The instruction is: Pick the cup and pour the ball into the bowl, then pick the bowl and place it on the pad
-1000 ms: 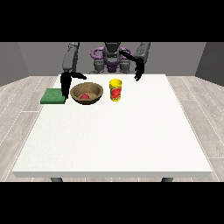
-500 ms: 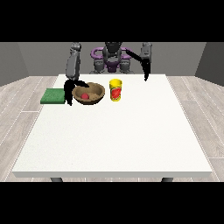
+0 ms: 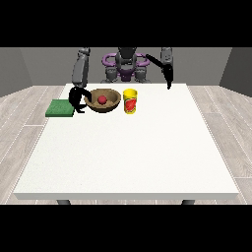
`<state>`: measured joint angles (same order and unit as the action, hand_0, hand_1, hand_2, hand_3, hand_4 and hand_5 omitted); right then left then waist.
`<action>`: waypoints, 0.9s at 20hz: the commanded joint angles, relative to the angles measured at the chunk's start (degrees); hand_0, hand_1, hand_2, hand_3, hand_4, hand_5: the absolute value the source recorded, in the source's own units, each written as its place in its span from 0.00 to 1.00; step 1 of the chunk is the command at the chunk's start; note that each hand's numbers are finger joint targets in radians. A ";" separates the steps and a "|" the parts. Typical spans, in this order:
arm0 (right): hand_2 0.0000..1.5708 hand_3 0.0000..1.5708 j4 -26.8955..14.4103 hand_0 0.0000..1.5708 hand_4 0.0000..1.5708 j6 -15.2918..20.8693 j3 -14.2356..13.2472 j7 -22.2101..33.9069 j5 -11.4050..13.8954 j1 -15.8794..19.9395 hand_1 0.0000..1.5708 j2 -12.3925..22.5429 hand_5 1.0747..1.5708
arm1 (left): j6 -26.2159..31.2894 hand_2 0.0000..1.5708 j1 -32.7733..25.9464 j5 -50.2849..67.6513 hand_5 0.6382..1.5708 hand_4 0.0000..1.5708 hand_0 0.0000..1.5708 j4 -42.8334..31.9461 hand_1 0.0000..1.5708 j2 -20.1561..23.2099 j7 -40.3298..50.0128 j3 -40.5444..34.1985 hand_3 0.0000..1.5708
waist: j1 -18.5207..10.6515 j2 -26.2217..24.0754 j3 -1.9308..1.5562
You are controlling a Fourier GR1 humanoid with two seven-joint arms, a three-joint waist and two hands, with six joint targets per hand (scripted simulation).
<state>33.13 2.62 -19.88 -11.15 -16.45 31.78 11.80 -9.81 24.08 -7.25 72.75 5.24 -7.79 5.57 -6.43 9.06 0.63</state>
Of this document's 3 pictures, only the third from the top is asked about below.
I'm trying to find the green square pad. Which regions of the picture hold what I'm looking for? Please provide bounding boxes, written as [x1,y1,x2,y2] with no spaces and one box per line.
[44,99,76,118]

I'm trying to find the yellow cup with melon print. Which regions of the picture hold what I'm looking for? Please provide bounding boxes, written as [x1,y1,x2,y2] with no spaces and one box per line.
[122,88,139,115]

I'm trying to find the brown wooden bowl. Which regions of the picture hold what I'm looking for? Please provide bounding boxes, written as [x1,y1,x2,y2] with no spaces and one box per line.
[84,88,122,114]

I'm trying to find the grey robot trunk purple rings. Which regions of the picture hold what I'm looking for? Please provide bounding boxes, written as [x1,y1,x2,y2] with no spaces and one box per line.
[100,47,153,85]

